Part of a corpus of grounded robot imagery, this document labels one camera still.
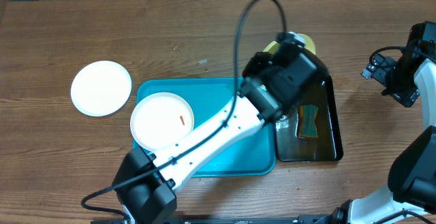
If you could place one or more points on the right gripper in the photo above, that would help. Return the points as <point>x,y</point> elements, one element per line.
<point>379,73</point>

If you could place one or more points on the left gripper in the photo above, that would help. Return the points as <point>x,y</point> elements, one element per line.
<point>259,60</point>

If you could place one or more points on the yellow green plate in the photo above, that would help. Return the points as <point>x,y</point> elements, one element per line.
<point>305,39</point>

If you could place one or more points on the yellow green sponge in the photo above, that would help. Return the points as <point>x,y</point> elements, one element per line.
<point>307,115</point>

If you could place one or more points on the white plate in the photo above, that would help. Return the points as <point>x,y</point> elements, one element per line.
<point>160,120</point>
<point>101,88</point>

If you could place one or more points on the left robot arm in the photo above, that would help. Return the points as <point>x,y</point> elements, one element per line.
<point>146,184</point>

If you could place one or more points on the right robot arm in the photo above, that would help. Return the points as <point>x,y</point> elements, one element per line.
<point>410,191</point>

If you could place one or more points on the blue plastic tray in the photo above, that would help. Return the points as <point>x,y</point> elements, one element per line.
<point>251,156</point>

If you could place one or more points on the black water tray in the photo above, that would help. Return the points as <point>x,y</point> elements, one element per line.
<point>328,146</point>

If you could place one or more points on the clear tape piece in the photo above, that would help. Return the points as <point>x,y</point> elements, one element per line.
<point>203,61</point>

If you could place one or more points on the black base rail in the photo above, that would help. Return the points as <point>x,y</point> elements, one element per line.
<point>301,219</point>

